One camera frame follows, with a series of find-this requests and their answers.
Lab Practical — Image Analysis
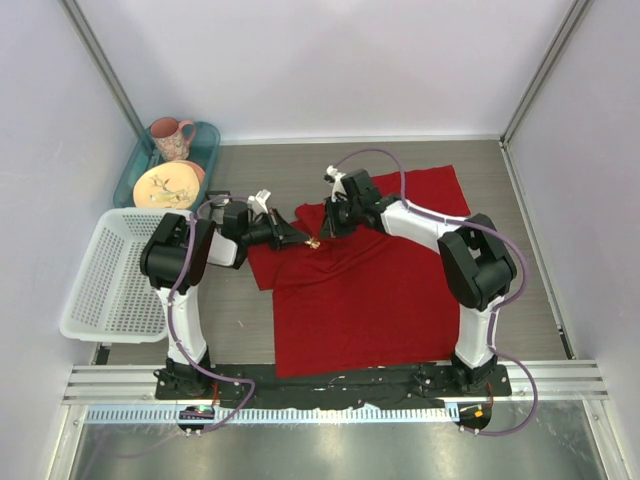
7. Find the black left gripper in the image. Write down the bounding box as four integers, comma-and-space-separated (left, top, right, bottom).
242, 209, 310, 253

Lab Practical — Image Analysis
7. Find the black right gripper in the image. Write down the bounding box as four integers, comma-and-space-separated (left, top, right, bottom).
319, 195, 361, 240

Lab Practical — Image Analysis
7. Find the red gold maple leaf brooch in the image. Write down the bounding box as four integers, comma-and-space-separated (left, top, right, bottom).
305, 237, 321, 249

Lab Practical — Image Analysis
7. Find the red t-shirt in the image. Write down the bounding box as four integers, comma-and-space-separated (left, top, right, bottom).
247, 164, 471, 380

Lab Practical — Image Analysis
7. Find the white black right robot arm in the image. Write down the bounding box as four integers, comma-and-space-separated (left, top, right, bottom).
321, 166, 517, 395

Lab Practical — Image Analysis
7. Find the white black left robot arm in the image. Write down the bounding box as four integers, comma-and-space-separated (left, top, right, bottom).
140, 197, 314, 400

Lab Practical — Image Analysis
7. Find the black box with red brooch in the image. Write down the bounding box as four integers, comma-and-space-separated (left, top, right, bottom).
201, 190, 232, 220

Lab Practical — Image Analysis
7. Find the pink plate under yellow plate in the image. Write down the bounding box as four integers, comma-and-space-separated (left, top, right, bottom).
182, 160, 206, 185

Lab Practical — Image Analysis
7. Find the yellow floral plate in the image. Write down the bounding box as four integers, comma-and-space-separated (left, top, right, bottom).
133, 162, 200, 210

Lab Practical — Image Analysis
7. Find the pink floral mug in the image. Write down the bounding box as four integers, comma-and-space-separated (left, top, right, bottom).
149, 117, 196, 161

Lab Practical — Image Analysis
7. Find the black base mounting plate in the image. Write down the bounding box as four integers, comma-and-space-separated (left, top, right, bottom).
153, 363, 512, 410

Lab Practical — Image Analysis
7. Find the teal plastic tray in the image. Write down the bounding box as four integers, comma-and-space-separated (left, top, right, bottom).
113, 122, 220, 211

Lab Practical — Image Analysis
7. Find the white perforated plastic basket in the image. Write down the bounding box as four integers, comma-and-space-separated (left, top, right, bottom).
60, 207, 169, 344

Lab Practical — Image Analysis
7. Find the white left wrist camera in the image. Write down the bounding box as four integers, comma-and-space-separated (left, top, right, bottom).
247, 189, 271, 215

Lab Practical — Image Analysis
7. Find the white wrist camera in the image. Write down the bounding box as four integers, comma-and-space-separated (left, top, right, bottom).
247, 189, 271, 215
324, 165, 345, 202

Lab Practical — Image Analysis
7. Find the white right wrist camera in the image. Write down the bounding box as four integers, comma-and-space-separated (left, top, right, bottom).
324, 165, 345, 202

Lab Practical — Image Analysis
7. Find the white slotted cable duct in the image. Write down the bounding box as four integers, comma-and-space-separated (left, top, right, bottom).
85, 403, 459, 425

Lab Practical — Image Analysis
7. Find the aluminium extrusion rail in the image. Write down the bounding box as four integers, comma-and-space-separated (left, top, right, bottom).
63, 360, 609, 404

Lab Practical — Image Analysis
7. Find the left aluminium corner post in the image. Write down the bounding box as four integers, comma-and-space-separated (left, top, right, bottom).
59, 0, 144, 137

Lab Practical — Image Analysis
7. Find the aluminium corner post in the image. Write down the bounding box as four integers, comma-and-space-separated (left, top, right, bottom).
499, 0, 593, 149
59, 0, 144, 137

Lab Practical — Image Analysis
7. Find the right aluminium corner post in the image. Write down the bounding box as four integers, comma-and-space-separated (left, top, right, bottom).
499, 0, 593, 149

